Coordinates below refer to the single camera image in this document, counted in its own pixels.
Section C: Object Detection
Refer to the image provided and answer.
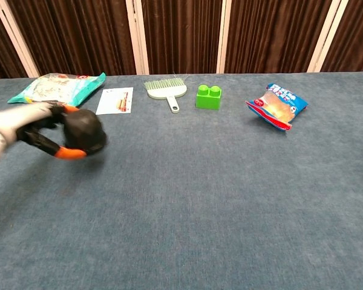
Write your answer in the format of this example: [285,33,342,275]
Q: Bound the white partition post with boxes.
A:
[125,0,151,76]
[306,0,342,73]
[215,0,233,74]
[0,0,41,79]

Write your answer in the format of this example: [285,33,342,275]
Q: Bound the left robot hand, orange fingertips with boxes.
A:
[0,101,88,166]

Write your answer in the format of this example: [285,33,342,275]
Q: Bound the blue felt table cover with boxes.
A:
[0,71,363,290]

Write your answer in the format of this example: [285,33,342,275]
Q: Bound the white card with small tool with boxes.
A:
[96,87,134,115]

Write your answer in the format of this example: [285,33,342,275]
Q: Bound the teal snack bag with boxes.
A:
[7,72,106,109]

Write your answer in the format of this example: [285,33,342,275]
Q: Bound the green hand brush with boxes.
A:
[143,76,188,114]

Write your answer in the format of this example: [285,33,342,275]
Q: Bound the brown curtain panel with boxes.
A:
[6,0,137,77]
[224,0,333,74]
[140,0,224,75]
[0,0,29,83]
[320,0,363,73]

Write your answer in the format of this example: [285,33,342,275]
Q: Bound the green toy building block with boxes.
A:
[195,85,223,111]

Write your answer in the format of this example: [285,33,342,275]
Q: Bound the black round cup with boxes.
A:
[62,108,108,156]

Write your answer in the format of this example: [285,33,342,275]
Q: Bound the blue chips bag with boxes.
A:
[245,83,309,132]

